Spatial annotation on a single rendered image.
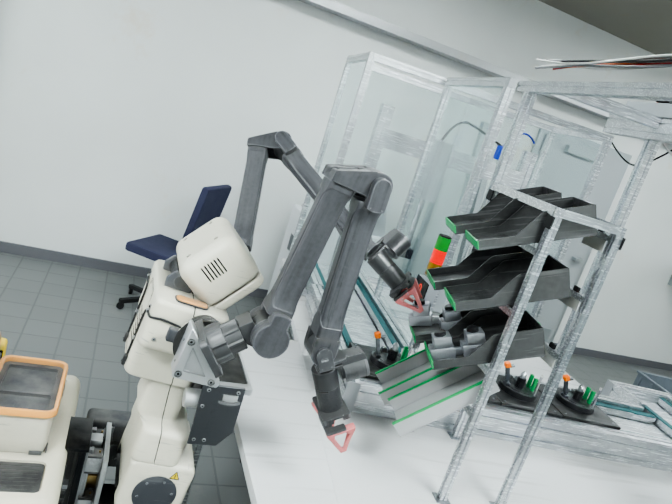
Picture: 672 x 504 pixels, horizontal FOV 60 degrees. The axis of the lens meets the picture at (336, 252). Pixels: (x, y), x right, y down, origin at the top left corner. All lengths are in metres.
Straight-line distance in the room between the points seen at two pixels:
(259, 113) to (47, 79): 1.51
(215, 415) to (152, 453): 0.17
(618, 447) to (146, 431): 1.60
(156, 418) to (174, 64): 3.47
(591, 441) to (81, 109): 3.86
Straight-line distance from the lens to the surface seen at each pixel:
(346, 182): 1.14
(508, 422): 2.07
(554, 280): 1.48
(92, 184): 4.74
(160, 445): 1.49
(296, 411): 1.77
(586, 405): 2.36
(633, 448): 2.38
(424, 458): 1.79
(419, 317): 1.64
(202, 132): 4.68
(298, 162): 1.70
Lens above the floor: 1.72
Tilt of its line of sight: 13 degrees down
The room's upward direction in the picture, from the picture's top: 18 degrees clockwise
